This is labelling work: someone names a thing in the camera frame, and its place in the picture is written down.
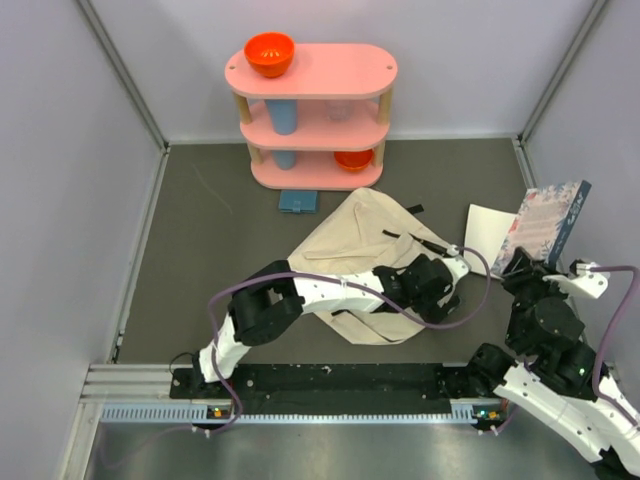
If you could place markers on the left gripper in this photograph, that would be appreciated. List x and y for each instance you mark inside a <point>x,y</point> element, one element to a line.
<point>430,311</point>

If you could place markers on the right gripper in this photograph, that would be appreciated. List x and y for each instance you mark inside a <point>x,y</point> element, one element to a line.
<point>522,268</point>

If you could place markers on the floral cover book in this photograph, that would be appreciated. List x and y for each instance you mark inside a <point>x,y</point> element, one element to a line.
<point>543,223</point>

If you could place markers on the cream canvas backpack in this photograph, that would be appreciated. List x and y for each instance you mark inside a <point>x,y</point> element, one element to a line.
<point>367,229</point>

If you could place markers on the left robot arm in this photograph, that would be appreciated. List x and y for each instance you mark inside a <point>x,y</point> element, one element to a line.
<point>264,306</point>

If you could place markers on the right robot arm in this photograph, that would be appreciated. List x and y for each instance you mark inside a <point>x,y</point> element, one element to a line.
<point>547,370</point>

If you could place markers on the white square board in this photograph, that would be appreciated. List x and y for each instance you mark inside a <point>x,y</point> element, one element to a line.
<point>486,230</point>

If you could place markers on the orange bowl bottom shelf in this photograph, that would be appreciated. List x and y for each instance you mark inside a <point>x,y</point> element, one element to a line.
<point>354,161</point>

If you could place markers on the small teal notebook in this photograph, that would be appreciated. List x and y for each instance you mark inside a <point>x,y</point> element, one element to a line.
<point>298,201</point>

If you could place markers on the blue cup bottom shelf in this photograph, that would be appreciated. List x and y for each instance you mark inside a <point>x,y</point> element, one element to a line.
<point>284,159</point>

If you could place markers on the blue cup shelf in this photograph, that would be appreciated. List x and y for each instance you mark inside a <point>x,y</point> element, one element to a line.
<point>284,159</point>
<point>283,115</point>

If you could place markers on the clear glass cup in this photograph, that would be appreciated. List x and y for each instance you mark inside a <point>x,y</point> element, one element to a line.
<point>338,110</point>

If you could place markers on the pink three-tier shelf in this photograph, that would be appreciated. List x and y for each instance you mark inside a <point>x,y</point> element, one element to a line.
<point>360,73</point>

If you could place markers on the blue cup middle shelf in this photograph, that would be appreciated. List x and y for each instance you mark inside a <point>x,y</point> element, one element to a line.
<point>283,115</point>

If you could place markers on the orange bowl on shelf top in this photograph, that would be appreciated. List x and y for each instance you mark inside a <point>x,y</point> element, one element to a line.
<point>270,54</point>

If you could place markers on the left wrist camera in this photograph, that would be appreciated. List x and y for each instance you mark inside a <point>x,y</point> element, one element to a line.
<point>455,263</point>

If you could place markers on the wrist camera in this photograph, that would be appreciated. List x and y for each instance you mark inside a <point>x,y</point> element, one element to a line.
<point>583,282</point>
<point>455,263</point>

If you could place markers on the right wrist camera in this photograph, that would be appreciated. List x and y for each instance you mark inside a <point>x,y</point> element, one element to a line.
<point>583,282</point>

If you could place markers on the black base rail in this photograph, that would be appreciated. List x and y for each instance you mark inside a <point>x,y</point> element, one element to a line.
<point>256,381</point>

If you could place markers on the grey cable duct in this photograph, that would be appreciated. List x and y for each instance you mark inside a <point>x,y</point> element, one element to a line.
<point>465,412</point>

